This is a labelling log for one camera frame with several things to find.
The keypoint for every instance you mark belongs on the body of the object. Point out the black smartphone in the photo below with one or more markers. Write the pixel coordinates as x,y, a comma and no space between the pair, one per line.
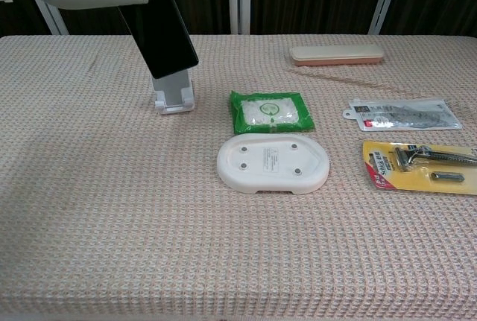
162,36

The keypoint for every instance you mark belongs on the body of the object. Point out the white phone stand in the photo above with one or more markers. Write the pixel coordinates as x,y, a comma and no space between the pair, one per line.
174,94

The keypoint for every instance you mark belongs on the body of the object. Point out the green wet wipes packet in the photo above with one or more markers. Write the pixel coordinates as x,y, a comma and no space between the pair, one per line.
270,112

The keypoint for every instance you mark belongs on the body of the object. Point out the beige waffle tablecloth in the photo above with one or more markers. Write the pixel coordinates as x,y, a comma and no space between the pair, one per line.
112,205

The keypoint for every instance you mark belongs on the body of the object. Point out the white oval soap dish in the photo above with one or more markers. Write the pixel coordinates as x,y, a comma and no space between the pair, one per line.
273,164

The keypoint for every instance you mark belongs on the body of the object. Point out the beige pink long case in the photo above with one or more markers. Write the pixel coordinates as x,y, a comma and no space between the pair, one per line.
337,55

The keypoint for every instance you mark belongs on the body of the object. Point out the clear silver zip pouch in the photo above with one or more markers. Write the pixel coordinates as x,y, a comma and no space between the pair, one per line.
404,114

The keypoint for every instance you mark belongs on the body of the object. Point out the yellow razor blister pack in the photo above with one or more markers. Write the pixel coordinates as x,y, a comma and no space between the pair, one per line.
421,166

